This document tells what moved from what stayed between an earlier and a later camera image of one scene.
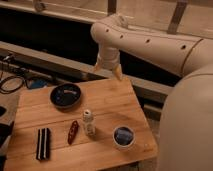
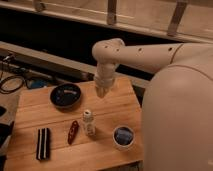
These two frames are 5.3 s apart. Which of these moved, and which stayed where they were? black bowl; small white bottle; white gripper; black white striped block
Moved: white gripper
Stayed: black white striped block; small white bottle; black bowl
